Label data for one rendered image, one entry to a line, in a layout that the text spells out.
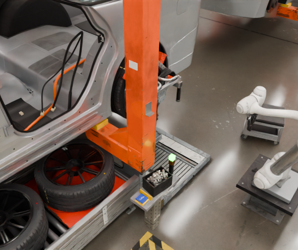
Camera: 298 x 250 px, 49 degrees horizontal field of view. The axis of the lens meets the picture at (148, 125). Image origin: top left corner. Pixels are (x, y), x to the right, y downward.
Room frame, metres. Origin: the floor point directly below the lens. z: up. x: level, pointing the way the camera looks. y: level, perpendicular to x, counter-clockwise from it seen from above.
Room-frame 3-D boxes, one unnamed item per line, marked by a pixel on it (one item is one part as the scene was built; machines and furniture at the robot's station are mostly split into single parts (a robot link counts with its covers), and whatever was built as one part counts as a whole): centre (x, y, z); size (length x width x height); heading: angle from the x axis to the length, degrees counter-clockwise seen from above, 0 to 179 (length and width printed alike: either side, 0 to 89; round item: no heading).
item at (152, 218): (1.73, -0.05, 0.21); 0.10 x 0.10 x 0.42; 51
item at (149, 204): (1.75, -0.07, 0.44); 0.43 x 0.17 x 0.03; 141
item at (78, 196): (1.95, 0.62, 0.39); 0.66 x 0.66 x 0.24
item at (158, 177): (1.77, -0.08, 0.51); 0.20 x 0.14 x 0.13; 131
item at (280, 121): (2.99, -1.31, 0.17); 0.43 x 0.36 x 0.34; 72
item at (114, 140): (2.16, 0.32, 0.69); 0.52 x 0.17 x 0.35; 51
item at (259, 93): (2.19, -0.86, 1.05); 0.13 x 0.11 x 0.16; 130
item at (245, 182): (1.99, -1.13, 0.15); 0.50 x 0.50 x 0.30; 52
